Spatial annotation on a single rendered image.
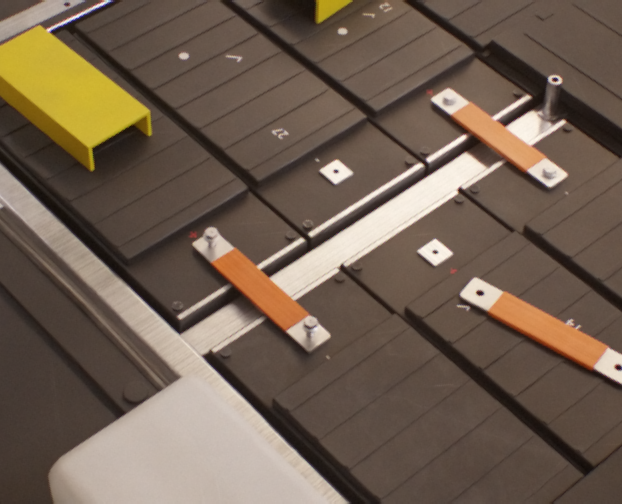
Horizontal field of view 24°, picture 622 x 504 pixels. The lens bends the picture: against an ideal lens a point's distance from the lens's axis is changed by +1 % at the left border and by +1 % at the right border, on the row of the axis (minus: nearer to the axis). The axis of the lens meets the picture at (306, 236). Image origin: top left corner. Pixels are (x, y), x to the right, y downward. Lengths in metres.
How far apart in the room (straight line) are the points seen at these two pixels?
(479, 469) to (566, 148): 0.37
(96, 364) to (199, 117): 0.38
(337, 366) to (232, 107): 0.31
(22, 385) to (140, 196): 0.30
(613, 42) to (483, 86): 0.14
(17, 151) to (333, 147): 0.29
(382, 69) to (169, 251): 0.30
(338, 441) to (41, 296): 0.25
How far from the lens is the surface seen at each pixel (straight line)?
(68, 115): 1.31
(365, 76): 1.39
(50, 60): 1.36
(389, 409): 1.13
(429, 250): 1.24
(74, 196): 1.28
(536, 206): 1.30
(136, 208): 1.26
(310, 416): 1.12
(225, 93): 1.36
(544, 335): 1.18
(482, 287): 1.20
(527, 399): 1.15
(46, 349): 1.04
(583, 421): 1.14
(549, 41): 1.44
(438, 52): 1.42
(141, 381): 1.01
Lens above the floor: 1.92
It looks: 48 degrees down
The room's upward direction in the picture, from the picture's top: 2 degrees clockwise
